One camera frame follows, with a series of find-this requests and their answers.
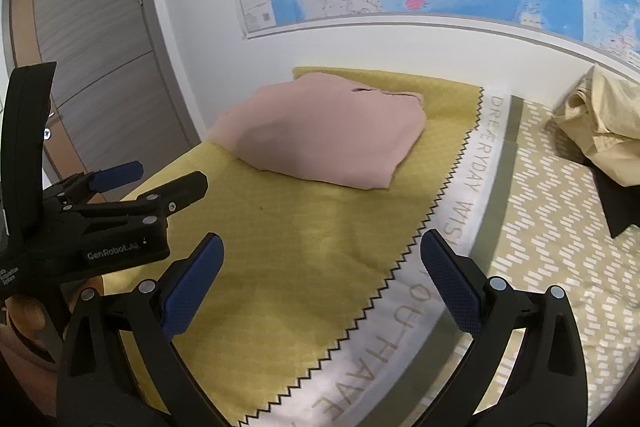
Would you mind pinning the small metal door knob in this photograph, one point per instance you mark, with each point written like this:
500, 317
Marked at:
47, 134

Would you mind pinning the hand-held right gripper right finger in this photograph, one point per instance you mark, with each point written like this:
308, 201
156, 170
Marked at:
452, 289

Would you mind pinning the cream garment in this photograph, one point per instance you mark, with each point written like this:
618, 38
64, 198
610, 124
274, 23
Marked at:
610, 122

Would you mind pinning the grey wooden wardrobe door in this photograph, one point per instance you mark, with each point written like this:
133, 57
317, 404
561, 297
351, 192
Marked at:
100, 32

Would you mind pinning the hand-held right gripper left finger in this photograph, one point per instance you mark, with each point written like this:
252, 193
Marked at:
192, 289

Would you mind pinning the patchwork printed bed sheet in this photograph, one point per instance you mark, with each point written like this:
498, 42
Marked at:
300, 257

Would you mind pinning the person's left hand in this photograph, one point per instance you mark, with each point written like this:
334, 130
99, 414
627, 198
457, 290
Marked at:
27, 314

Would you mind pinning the black garment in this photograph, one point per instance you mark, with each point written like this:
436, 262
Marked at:
620, 207

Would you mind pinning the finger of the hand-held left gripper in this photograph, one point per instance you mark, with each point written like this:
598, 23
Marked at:
175, 192
117, 174

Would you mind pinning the pink garment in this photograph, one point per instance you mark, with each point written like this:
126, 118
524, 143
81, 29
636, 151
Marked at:
325, 132

